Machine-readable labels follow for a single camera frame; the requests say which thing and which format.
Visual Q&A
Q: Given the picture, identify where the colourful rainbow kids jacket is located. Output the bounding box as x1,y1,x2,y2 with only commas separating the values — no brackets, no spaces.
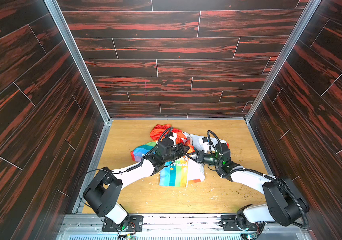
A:
130,123,229,188

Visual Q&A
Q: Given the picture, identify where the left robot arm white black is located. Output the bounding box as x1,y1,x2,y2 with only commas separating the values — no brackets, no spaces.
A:
82,138,190,229

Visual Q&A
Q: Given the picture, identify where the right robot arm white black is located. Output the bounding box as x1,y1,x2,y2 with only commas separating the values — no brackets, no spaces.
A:
187,143,310,230

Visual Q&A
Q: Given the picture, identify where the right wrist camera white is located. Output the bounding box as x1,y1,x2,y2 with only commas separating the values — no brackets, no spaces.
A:
209,143,216,154

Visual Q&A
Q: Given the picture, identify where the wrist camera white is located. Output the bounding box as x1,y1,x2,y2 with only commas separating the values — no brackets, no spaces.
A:
169,132,179,145
209,143,216,154

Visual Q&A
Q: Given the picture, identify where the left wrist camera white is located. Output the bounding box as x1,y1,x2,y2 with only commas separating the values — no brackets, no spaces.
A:
169,132,179,145

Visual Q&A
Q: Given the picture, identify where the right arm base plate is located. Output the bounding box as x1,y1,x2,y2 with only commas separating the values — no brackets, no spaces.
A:
219,214,265,232

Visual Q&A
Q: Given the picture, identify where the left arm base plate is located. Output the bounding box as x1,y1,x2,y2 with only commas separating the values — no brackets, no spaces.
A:
102,215,143,233

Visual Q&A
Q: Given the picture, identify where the aluminium front rail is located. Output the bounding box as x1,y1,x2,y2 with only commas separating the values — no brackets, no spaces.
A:
57,214,312,240

